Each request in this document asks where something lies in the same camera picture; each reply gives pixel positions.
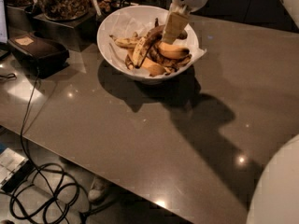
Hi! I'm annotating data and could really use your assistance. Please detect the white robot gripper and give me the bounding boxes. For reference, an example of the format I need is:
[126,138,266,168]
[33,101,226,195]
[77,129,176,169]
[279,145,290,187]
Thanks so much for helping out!
[162,0,208,44]

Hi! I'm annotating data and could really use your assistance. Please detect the spotted banana across top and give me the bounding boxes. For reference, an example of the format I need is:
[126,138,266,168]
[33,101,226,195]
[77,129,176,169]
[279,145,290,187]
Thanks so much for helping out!
[132,24,189,69]

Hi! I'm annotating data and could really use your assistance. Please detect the yellow banana at right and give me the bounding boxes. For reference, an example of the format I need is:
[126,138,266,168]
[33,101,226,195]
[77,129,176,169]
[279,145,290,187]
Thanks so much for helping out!
[158,42,190,60]

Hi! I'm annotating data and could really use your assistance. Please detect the yellow banana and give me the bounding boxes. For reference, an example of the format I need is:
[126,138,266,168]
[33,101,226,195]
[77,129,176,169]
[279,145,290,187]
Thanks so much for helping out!
[158,42,190,60]
[125,49,165,77]

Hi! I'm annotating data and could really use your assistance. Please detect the dark overripe banana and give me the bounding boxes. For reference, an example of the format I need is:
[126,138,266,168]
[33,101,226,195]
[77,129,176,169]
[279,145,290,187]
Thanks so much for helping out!
[148,48,192,74]

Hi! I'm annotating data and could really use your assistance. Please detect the white ceramic bowl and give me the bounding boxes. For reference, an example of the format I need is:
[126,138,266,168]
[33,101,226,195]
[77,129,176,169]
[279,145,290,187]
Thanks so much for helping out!
[96,5,200,86]

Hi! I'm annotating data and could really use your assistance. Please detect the spotted banana at left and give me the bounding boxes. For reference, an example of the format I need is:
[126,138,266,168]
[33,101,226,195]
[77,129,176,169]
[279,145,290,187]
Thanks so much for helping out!
[109,33,140,49]

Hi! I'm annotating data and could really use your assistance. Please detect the yellow banana at bottom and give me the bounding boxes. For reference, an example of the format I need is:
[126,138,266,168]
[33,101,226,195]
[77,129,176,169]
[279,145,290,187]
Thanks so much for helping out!
[125,49,165,77]

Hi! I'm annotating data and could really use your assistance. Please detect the metal display stand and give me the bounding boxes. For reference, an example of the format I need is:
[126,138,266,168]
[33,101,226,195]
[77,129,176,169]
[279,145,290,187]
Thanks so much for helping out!
[7,6,97,51]

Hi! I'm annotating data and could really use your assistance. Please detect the glass jar of nuts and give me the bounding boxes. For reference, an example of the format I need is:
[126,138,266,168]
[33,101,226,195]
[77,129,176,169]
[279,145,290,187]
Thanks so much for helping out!
[39,0,89,21]

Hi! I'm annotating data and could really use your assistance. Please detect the black card terminal device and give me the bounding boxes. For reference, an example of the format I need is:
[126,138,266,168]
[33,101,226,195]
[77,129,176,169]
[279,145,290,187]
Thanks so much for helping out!
[7,32,69,78]

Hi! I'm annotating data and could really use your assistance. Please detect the laptop screen edge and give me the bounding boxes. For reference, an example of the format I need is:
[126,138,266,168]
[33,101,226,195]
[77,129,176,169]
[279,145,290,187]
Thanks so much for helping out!
[0,0,12,62]

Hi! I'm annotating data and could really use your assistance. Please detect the white shoe under table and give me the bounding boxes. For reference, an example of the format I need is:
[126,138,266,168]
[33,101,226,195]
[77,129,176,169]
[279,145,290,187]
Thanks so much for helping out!
[88,176,110,204]

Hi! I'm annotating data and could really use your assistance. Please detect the grey box on floor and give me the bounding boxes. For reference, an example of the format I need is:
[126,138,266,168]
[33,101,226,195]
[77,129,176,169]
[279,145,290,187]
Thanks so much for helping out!
[0,148,33,192]

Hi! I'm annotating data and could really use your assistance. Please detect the black power cable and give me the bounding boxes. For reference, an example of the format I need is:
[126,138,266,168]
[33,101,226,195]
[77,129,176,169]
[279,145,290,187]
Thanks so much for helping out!
[8,66,94,224]

